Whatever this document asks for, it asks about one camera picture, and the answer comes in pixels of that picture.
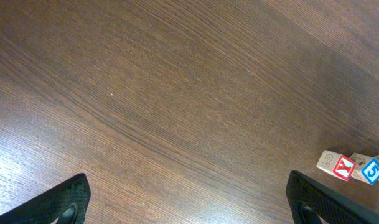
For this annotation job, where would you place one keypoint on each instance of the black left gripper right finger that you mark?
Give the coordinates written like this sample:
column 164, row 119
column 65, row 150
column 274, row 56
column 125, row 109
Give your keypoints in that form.
column 313, row 202

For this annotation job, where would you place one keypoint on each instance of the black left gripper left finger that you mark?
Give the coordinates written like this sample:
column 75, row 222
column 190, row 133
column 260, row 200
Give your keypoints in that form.
column 67, row 202

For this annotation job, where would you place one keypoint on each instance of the red Y wooden block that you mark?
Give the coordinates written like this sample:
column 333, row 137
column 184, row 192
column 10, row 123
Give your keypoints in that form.
column 336, row 164

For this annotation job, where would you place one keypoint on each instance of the blue 5 wooden block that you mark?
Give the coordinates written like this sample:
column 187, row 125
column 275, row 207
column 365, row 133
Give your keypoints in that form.
column 367, row 168

